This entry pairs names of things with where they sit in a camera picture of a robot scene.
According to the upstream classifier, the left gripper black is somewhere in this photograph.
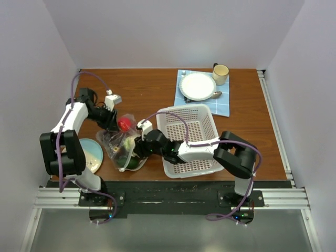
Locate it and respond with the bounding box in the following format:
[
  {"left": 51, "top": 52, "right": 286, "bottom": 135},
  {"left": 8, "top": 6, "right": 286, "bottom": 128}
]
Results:
[{"left": 86, "top": 104, "right": 119, "bottom": 132}]

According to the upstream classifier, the clear zip top bag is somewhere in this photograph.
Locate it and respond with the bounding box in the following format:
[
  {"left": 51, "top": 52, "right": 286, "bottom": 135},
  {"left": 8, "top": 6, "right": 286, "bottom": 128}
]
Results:
[{"left": 96, "top": 114, "right": 147, "bottom": 172}]

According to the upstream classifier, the fake green pepper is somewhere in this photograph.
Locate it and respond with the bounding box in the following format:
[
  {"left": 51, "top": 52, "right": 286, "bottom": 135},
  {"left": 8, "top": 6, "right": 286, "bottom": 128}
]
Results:
[{"left": 117, "top": 157, "right": 140, "bottom": 170}]

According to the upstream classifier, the fake white cauliflower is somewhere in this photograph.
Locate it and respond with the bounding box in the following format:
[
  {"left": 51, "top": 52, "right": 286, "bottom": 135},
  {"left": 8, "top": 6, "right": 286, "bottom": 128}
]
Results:
[{"left": 123, "top": 136, "right": 135, "bottom": 153}]

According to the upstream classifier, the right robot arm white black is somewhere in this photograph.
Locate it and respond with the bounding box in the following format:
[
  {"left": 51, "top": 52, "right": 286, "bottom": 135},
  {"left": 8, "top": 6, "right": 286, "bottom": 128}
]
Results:
[{"left": 134, "top": 130, "right": 261, "bottom": 206}]

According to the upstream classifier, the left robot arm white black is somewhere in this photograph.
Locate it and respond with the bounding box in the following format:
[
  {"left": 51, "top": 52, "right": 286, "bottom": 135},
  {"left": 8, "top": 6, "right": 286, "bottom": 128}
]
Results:
[{"left": 39, "top": 88, "right": 121, "bottom": 206}]

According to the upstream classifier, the fake red apple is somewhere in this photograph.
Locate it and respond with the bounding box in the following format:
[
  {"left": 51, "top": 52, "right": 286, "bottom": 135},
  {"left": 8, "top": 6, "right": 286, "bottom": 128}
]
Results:
[{"left": 117, "top": 117, "right": 132, "bottom": 132}]

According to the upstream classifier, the blue beige ceramic plate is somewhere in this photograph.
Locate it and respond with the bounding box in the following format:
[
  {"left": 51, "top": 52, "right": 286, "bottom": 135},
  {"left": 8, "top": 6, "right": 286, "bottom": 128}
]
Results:
[{"left": 79, "top": 138, "right": 103, "bottom": 174}]

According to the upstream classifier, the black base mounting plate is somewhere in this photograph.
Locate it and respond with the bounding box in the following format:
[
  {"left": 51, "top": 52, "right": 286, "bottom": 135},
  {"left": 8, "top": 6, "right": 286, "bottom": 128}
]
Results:
[{"left": 78, "top": 180, "right": 292, "bottom": 220}]

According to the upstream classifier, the white perforated plastic basket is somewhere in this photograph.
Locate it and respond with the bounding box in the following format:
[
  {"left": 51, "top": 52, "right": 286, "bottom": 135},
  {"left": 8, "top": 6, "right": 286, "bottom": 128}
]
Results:
[{"left": 156, "top": 104, "right": 224, "bottom": 179}]

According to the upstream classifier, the white paper plate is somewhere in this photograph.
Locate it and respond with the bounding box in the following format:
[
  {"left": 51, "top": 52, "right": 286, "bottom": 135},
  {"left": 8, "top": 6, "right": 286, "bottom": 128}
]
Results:
[{"left": 178, "top": 72, "right": 216, "bottom": 101}]

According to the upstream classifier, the metal spoon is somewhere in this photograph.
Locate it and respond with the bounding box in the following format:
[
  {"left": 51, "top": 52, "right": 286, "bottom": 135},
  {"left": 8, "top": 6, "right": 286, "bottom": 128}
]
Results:
[{"left": 211, "top": 91, "right": 223, "bottom": 99}]

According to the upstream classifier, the cream enamel mug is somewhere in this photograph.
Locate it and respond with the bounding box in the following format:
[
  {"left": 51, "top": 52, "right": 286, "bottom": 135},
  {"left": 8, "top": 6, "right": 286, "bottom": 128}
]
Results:
[{"left": 212, "top": 63, "right": 229, "bottom": 86}]

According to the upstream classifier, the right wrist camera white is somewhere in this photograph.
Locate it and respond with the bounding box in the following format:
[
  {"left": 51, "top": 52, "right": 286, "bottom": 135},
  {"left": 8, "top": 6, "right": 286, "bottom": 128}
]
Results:
[{"left": 136, "top": 119, "right": 153, "bottom": 140}]

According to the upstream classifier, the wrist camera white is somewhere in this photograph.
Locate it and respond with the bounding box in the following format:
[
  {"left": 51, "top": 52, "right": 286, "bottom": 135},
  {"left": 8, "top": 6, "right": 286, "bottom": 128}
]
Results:
[
  {"left": 104, "top": 94, "right": 122, "bottom": 111},
  {"left": 136, "top": 119, "right": 153, "bottom": 140}
]

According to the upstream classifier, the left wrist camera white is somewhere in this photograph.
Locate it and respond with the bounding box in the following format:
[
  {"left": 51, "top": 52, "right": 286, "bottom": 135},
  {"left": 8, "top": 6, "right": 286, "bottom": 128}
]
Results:
[{"left": 104, "top": 94, "right": 122, "bottom": 111}]

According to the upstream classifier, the aluminium frame rail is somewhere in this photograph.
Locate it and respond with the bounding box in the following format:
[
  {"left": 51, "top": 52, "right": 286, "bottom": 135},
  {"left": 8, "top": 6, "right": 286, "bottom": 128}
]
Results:
[{"left": 34, "top": 187, "right": 310, "bottom": 210}]

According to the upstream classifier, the right side aluminium rail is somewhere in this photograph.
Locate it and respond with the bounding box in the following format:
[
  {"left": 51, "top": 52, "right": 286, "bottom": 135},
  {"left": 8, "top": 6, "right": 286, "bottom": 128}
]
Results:
[{"left": 257, "top": 70, "right": 296, "bottom": 188}]

